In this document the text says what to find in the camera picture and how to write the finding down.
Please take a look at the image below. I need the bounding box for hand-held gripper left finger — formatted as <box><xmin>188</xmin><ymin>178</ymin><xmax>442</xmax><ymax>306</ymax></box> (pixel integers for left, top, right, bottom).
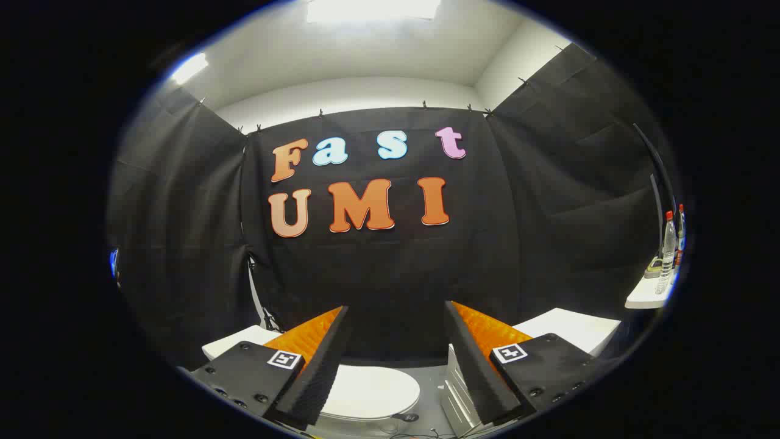
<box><xmin>191</xmin><ymin>305</ymin><xmax>353</xmax><ymax>431</ymax></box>

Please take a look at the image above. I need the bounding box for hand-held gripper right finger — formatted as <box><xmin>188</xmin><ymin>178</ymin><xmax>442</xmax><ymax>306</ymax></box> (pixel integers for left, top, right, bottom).
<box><xmin>445</xmin><ymin>300</ymin><xmax>604</xmax><ymax>426</ymax></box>

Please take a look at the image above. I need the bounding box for white toilet lid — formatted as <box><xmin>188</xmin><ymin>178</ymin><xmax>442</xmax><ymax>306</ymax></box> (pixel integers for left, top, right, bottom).
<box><xmin>317</xmin><ymin>365</ymin><xmax>422</xmax><ymax>421</ymax></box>

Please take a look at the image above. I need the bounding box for black tripod stand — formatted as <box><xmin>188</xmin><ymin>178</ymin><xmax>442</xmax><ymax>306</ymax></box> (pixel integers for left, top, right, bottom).
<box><xmin>246</xmin><ymin>251</ymin><xmax>282</xmax><ymax>333</ymax></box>

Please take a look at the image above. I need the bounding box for low white box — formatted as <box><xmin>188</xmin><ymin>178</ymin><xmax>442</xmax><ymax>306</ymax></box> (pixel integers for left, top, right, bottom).
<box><xmin>202</xmin><ymin>325</ymin><xmax>284</xmax><ymax>362</ymax></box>

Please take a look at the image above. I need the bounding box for black backdrop cloth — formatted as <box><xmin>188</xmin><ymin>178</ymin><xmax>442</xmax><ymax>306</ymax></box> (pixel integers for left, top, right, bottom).
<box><xmin>107</xmin><ymin>43</ymin><xmax>677</xmax><ymax>373</ymax></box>

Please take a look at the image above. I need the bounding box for white shelf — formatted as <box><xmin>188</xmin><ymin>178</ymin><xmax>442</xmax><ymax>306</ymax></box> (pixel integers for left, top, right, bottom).
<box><xmin>625</xmin><ymin>273</ymin><xmax>674</xmax><ymax>309</ymax></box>

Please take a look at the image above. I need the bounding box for black curved tube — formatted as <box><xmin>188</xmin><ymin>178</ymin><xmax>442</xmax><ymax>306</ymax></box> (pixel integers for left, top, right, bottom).
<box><xmin>633</xmin><ymin>122</ymin><xmax>678</xmax><ymax>215</ymax></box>

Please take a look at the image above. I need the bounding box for ceiling light panel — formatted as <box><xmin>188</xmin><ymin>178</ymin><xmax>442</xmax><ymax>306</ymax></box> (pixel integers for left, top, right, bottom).
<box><xmin>170</xmin><ymin>53</ymin><xmax>209</xmax><ymax>85</ymax></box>
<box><xmin>307</xmin><ymin>0</ymin><xmax>441</xmax><ymax>24</ymax></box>

